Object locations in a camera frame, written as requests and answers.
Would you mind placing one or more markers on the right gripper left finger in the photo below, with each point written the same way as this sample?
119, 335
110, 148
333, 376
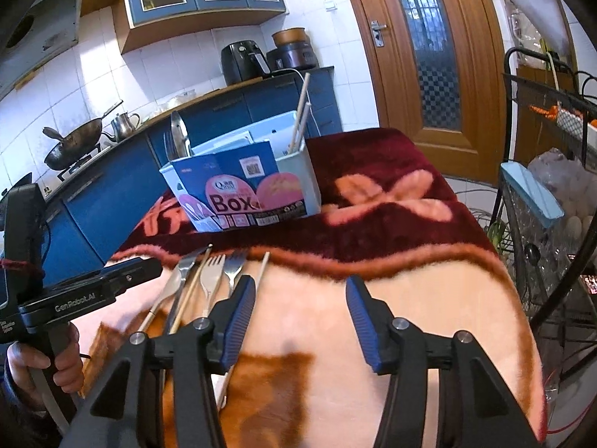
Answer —
124, 407

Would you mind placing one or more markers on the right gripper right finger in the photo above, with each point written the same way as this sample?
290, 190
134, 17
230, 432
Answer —
476, 407

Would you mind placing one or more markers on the steel spoon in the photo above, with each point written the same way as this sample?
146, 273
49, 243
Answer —
176, 280

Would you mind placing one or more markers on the white plastic fork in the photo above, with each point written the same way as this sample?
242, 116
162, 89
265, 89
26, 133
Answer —
209, 280

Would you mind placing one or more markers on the blue kitchen counter cabinets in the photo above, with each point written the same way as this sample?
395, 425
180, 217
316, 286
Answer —
91, 212

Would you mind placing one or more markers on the person's left hand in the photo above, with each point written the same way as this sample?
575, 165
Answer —
69, 376

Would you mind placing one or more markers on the wooden chopstick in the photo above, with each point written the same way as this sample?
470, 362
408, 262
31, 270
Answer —
190, 286

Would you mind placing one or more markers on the steel fork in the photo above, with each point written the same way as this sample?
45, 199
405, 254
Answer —
233, 267

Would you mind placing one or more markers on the steel kettle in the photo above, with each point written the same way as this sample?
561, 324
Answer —
123, 127

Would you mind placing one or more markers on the red floral plush blanket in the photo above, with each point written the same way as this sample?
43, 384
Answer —
391, 218

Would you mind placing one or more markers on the light blue box on rack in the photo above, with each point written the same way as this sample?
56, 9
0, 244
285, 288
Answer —
538, 199

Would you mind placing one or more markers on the light blue utensil organizer box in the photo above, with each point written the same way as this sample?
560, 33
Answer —
246, 178

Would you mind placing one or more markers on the grey range hood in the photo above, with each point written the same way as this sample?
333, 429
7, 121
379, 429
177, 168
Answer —
49, 28

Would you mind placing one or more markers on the black air fryer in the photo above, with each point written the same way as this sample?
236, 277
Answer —
243, 61

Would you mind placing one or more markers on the dark rice cooker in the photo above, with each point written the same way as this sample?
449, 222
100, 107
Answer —
293, 50

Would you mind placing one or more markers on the wooden door with glass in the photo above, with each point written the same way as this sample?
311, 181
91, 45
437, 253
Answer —
436, 71

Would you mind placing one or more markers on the black wok with handle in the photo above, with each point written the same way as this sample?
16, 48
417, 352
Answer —
78, 143

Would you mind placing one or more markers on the black wire rack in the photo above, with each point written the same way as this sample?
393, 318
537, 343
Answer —
551, 130

